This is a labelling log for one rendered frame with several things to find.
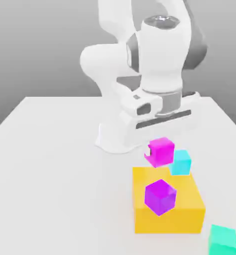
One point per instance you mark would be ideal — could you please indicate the small purple cube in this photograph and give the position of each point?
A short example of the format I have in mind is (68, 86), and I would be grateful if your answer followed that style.
(159, 197)

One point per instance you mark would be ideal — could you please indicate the small teal cube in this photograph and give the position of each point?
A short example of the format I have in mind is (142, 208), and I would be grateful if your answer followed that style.
(222, 241)

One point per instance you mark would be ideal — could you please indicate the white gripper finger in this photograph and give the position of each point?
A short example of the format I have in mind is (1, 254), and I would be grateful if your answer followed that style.
(149, 151)

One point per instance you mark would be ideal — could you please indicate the small cyan cube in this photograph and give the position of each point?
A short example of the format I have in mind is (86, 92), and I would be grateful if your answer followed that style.
(182, 163)

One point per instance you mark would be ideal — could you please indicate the small magenta cube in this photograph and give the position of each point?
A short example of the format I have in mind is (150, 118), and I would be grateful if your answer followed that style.
(162, 152)

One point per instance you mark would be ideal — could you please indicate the large yellow box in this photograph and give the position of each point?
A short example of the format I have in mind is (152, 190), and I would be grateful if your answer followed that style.
(169, 221)

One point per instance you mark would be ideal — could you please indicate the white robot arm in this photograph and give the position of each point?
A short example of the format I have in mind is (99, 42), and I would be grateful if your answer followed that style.
(159, 59)

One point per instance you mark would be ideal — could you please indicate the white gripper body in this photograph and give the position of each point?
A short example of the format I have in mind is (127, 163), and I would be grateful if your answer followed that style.
(165, 127)

